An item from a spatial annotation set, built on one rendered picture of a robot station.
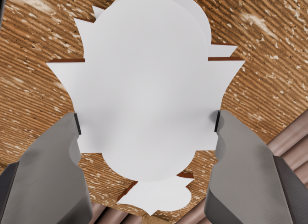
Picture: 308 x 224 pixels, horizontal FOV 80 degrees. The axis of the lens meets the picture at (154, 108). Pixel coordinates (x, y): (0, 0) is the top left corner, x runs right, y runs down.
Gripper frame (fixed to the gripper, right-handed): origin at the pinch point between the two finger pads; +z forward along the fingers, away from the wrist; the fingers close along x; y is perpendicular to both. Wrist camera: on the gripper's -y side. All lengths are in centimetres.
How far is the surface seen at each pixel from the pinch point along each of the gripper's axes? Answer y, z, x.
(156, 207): 24.0, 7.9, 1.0
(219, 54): -2.7, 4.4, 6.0
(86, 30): -4.4, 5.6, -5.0
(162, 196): 21.1, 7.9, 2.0
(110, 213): 31.5, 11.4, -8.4
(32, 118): 6.3, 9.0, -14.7
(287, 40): -2.9, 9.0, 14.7
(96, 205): 27.5, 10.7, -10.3
